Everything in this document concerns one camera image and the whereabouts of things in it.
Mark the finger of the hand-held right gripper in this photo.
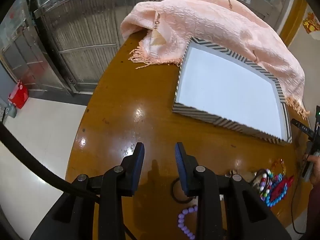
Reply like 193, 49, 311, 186
291, 118, 314, 137

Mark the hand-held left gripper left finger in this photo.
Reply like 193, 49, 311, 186
30, 142, 145, 240

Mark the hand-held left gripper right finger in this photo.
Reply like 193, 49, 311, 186
174, 142, 292, 240

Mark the plain black hair tie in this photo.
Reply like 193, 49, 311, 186
171, 177, 199, 203

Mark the multicolour bead bracelet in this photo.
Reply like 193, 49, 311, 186
255, 169, 275, 202

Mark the blue bead bracelet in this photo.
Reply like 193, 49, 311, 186
265, 174, 288, 208

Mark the striped white tray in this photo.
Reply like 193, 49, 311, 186
172, 37, 293, 146

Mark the person's right hand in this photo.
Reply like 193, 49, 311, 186
306, 155, 320, 188

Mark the red knot ornament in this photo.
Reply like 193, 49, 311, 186
271, 176, 295, 200

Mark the stainless steel door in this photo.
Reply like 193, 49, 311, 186
25, 0, 295, 98

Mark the peach fringed shawl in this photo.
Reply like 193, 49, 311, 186
121, 0, 310, 120

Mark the red bag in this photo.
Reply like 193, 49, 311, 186
7, 80, 29, 109

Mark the orange bead bracelet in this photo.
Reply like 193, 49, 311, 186
270, 158, 287, 174

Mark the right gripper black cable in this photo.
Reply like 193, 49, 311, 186
291, 155, 307, 234

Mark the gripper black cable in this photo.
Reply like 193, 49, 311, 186
291, 155, 307, 234
0, 124, 102, 202

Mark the purple bead bracelet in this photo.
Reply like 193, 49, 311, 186
177, 205, 198, 240

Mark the red and gold wall decoration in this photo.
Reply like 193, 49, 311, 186
302, 12, 320, 34

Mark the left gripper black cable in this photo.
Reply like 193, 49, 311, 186
0, 124, 102, 202

